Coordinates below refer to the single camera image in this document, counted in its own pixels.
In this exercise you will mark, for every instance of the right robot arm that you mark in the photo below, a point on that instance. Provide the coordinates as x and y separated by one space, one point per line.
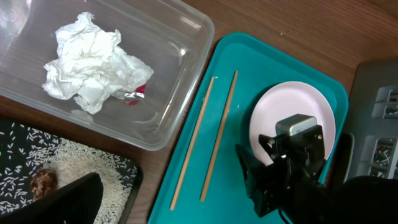
363 199

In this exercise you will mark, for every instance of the clear plastic bin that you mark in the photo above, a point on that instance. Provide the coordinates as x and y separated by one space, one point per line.
169 36

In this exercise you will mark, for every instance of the black plastic tray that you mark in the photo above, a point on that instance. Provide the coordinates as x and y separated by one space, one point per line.
18 146

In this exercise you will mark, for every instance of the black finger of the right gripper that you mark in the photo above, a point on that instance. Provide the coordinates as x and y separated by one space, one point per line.
251 166

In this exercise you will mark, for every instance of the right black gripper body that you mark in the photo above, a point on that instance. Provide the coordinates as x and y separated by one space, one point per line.
295 159

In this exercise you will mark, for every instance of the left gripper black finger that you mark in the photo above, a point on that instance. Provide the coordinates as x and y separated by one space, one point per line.
77 202

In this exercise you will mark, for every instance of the white napkin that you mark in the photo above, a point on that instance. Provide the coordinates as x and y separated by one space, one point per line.
91 65

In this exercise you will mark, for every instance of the brown food scrap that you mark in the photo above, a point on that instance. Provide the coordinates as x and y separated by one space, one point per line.
44 182

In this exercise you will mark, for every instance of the wooden chopstick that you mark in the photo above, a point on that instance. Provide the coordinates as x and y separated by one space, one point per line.
191 146
218 138

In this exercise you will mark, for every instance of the teal plastic tray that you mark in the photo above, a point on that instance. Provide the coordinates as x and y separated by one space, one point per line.
260 66

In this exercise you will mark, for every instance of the white rice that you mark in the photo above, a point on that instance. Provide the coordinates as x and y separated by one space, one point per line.
93 168

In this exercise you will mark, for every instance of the grey dish rack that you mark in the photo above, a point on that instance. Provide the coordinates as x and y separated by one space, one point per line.
368 142

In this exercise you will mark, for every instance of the large white plate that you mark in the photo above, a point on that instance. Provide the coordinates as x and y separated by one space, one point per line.
285 100

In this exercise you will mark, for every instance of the red snack wrapper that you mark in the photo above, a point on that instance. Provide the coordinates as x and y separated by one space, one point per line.
130 97

